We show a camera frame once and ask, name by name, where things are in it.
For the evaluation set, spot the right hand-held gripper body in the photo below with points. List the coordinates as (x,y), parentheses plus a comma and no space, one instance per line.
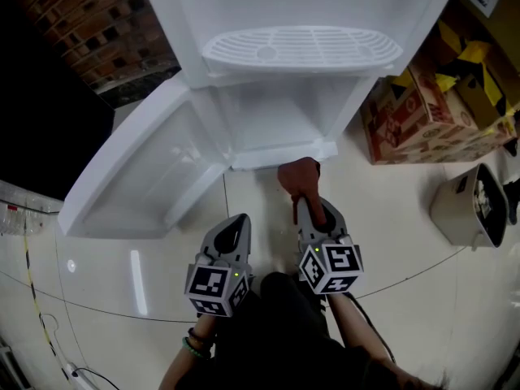
(333,266)

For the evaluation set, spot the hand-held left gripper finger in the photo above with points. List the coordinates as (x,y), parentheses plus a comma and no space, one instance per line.
(209,242)
(245,246)

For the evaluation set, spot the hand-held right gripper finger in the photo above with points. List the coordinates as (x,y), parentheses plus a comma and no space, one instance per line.
(336,222)
(304,222)

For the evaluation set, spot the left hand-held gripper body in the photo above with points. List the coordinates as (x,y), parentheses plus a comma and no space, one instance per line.
(211,284)

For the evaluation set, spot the red-brown object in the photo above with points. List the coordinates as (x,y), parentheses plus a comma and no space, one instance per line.
(298,179)

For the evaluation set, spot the white water dispenser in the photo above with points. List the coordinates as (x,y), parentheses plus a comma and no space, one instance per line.
(292,112)

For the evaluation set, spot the person's left forearm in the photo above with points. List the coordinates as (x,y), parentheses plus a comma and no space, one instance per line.
(205,323)

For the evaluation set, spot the person's right forearm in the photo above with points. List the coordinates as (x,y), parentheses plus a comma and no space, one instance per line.
(353,323)

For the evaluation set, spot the white cabinet door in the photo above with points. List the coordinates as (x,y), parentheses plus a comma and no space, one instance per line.
(150,169)

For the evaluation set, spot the person's black clothing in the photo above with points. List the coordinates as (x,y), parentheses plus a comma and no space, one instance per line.
(284,339)

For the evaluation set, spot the red printed cardboard box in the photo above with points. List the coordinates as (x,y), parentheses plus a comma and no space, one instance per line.
(410,128)

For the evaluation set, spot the beige trash bin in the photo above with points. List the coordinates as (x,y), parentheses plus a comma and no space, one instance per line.
(455,209)

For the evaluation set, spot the white power strip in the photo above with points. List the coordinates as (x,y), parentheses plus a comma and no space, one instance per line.
(79,378)

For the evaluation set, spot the white drip tray grille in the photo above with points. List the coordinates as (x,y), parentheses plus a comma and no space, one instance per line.
(300,47)

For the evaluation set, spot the brown box with yellow tape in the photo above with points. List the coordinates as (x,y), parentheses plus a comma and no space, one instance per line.
(475,79)

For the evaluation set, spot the grey metal rack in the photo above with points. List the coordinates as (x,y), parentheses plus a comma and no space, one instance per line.
(8,368)

